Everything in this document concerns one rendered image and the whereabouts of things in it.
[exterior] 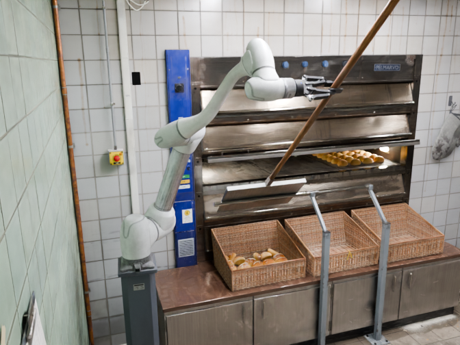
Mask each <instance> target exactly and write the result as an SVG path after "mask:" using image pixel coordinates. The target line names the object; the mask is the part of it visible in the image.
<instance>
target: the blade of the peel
mask: <svg viewBox="0 0 460 345"><path fill-rule="evenodd" d="M305 183H306V180H305V179H294V180H287V181H275V182H273V183H272V184H271V186H266V184H265V183H256V184H249V185H243V186H231V187H227V189H226V190H225V193H224V196H223V198H222V200H221V201H230V200H237V199H248V198H255V197H261V196H272V195H278V194H289V193H296V192H298V191H299V190H300V189H301V188H302V187H303V186H304V185H305ZM292 198H293V197H292ZM292 198H286V199H275V200H269V201H258V202H252V203H240V204H235V205H223V206H219V208H218V211H217V212H223V211H229V210H235V209H246V208H252V207H262V206H268V205H278V204H284V203H289V202H290V201H291V199H292Z"/></svg>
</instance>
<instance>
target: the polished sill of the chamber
mask: <svg viewBox="0 0 460 345"><path fill-rule="evenodd" d="M405 167H406V166H405V165H402V164H397V165H389V166H376V167H369V168H356V169H349V170H337V171H329V172H317V173H309V174H302V175H290V176H282V177H275V178H274V181H273V182H275V181H287V180H294V179H305V180H306V181H309V180H315V179H328V178H334V177H346V176H353V175H365V174H372V173H384V172H391V171H398V170H405ZM266 180H267V178H263V179H249V180H243V181H230V182H222V183H210V184H203V191H204V192H207V191H214V190H226V189H227V187H231V186H243V185H249V184H256V183H265V181H266Z"/></svg>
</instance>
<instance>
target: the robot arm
mask: <svg viewBox="0 0 460 345"><path fill-rule="evenodd" d="M246 75H247V76H249V77H252V78H250V79H249V80H248V81H247V82H246V83H245V87H244V89H245V93H246V96H247V97H248V98H249V99H250V100H254V101H265V102H267V101H276V100H279V99H293V98H294V97H308V98H309V102H312V101H314V100H320V99H328V97H329V96H330V94H339V93H341V92H342V91H343V88H329V89H328V90H323V89H316V88H313V87H316V86H324V87H331V86H332V84H333V83H334V81H327V79H324V77H315V76H307V75H303V77H302V78H301V79H302V80H300V79H292V78H279V77H278V75H277V73H276V71H275V67H274V58H273V56H272V52H271V50H270V47H269V46H268V44H267V43H266V42H265V41H264V40H262V39H261V38H255V39H252V40H251V41H250V42H249V43H248V44H247V46H246V51H245V53H244V55H243V56H242V57H241V60H240V63H239V64H237V65H236V66H235V67H233V68H232V69H231V70H230V71H229V73H228V74H227V76H226V77H225V78H224V79H223V81H222V83H221V84H220V86H219V87H218V89H217V91H216V92H215V94H214V95H213V97H212V98H211V100H210V101H209V103H208V104H207V106H206V107H205V109H204V110H203V111H202V112H201V113H199V114H197V115H196V116H191V117H187V118H181V119H179V120H176V121H173V122H171V123H169V124H167V125H166V126H164V127H162V128H161V129H159V130H158V131H157V133H156V134H155V137H154V142H155V144H156V145H157V146H158V147H159V148H161V149H169V148H171V147H172V151H171V154H170V158H169V161H168V164H167V167H166V170H165V173H164V177H163V179H162V183H161V186H160V188H159V192H158V194H157V198H156V201H155V202H153V203H151V204H150V205H149V208H148V209H147V211H146V213H145V215H142V214H131V215H128V216H127V217H126V218H125V219H124V220H123V222H122V225H121V227H120V247H121V252H122V256H121V257H120V260H121V268H120V272H129V271H135V272H136V273H138V272H140V270H145V269H154V268H155V265H154V264H153V259H152V256H153V254H152V253H151V247H152V246H153V244H154V243H155V242H156V241H158V240H161V239H162V238H164V237H165V236H166V235H168V234H169V233H170V232H171V231H172V230H173V229H174V227H175V223H176V218H175V211H174V209H173V203H174V201H175V197H176V195H177V191H178V189H179V186H180V183H181V180H182V177H183V174H184V171H185V169H186V166H187V163H188V160H189V157H190V154H191V153H193V152H194V151H195V149H196V147H197V146H198V145H199V143H200V141H201V140H202V139H203V137H204V135H205V126H206V125H208V124H209V123H210V122H211V121H212V120H213V119H214V117H215V116H216V115H217V113H218V111H219V110H220V108H221V107H222V104H223V103H224V102H225V100H226V98H227V97H228V95H229V93H230V91H231V90H232V88H233V87H234V85H235V83H236V82H237V81H238V80H239V79H240V78H241V77H243V76H246ZM308 81H309V82H308ZM311 94H312V95H311ZM313 94H315V95H313Z"/></svg>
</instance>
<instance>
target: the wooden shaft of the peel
mask: <svg viewBox="0 0 460 345"><path fill-rule="evenodd" d="M399 1H400V0H389V2H388V3H387V5H386V6H385V8H384V9H383V11H382V12H381V13H380V15H379V17H378V18H377V20H376V21H375V22H374V24H373V26H372V27H371V28H370V30H369V31H368V33H367V34H366V36H365V37H364V39H363V40H362V41H361V43H360V45H359V46H358V47H357V49H356V50H355V52H354V53H353V55H352V56H351V58H350V59H349V61H348V62H347V64H346V65H345V67H344V68H343V69H342V71H341V73H340V74H339V75H338V77H337V79H336V80H335V81H334V83H333V84H332V86H331V87H330V88H339V86H340V85H341V83H342V82H343V80H344V79H345V78H346V76H347V74H349V72H350V70H351V69H352V67H353V66H354V65H355V63H356V62H357V60H358V59H359V58H360V56H361V55H362V53H363V52H364V51H365V50H366V48H367V46H368V45H369V44H370V42H371V41H372V39H373V38H374V37H375V35H376V33H377V32H378V31H379V30H380V28H381V27H382V25H383V24H384V22H385V21H386V20H387V18H388V16H389V15H390V14H391V13H392V11H393V9H394V8H395V7H396V5H397V4H398V2H399ZM332 96H333V94H330V96H329V97H328V99H323V100H321V102H320V103H319V105H318V106H317V108H316V109H315V111H314V112H313V114H312V115H311V117H310V118H309V120H308V121H307V122H306V124H305V126H304V127H303V128H302V130H301V132H300V133H299V134H298V136H297V137H296V139H295V140H294V141H293V143H292V145H291V146H290V148H289V149H288V150H287V152H286V154H285V155H284V156H283V158H282V159H281V161H280V162H279V164H278V165H277V167H276V168H275V170H274V171H273V172H272V174H271V176H270V179H271V180H273V179H274V178H275V177H276V176H277V174H278V172H279V171H280V170H281V168H282V167H283V165H284V164H285V163H286V161H287V160H288V158H289V157H290V156H291V154H292V153H293V151H294V149H295V148H296V147H297V146H298V144H299V143H300V141H301V140H302V139H303V137H304V136H305V134H306V133H307V132H308V130H309V128H310V127H311V126H312V125H313V123H314V121H315V120H316V119H317V117H318V116H319V114H320V113H321V111H322V110H323V109H324V107H325V106H326V104H327V103H328V102H329V100H330V99H331V97H332Z"/></svg>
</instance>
